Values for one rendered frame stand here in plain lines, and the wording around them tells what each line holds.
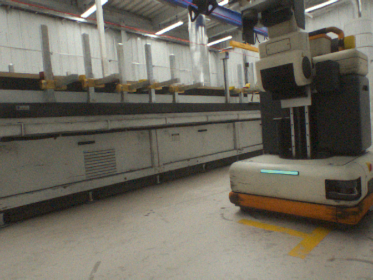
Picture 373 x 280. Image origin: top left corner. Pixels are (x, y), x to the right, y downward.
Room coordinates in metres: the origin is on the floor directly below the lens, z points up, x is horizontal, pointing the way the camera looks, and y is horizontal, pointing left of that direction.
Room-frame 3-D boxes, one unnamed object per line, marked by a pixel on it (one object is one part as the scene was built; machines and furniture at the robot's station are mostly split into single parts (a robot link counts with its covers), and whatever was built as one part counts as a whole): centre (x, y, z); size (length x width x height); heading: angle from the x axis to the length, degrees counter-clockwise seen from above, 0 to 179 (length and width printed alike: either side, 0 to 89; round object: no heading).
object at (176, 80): (2.12, 0.17, 0.83); 0.43 x 0.03 x 0.04; 45
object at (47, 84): (1.61, 0.75, 0.80); 0.14 x 0.06 x 0.05; 135
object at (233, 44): (8.11, -2.03, 2.65); 1.71 x 0.09 x 0.32; 135
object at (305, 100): (1.34, -0.58, 0.68); 0.28 x 0.27 x 0.25; 45
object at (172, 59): (2.30, 0.06, 0.87); 0.04 x 0.04 x 0.48; 45
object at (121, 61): (1.95, 0.41, 0.88); 0.04 x 0.04 x 0.48; 45
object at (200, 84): (2.29, 0.00, 0.81); 0.43 x 0.03 x 0.04; 45
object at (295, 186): (1.50, -0.65, 0.16); 0.67 x 0.64 x 0.25; 135
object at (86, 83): (1.79, 0.58, 0.83); 0.14 x 0.06 x 0.05; 135
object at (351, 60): (1.57, -0.72, 0.59); 0.55 x 0.34 x 0.83; 45
